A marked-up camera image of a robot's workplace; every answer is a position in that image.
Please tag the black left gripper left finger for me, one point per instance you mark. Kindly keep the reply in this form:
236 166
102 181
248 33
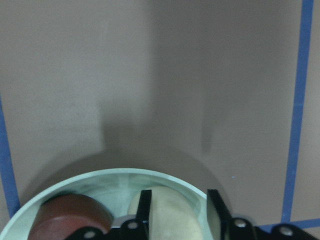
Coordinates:
143 210

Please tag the pale green plate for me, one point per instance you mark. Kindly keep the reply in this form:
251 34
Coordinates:
114 188

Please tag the white bun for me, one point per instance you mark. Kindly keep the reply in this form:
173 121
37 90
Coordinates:
173 215

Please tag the brown bun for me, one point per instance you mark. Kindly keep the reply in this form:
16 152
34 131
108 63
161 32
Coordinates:
59 217

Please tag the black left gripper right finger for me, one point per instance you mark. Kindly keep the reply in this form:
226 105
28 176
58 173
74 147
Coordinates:
217 214

